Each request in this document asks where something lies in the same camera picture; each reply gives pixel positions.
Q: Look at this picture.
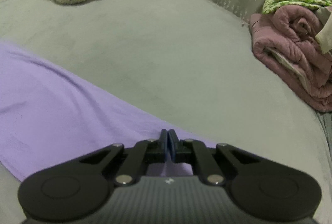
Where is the cream white garment on pile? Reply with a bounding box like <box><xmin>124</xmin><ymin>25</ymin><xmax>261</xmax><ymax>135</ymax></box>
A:
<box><xmin>315</xmin><ymin>17</ymin><xmax>332</xmax><ymax>54</ymax></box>

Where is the grey pillow on pile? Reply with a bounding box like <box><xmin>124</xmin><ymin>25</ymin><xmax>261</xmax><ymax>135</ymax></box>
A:
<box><xmin>315</xmin><ymin>6</ymin><xmax>332</xmax><ymax>25</ymax></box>

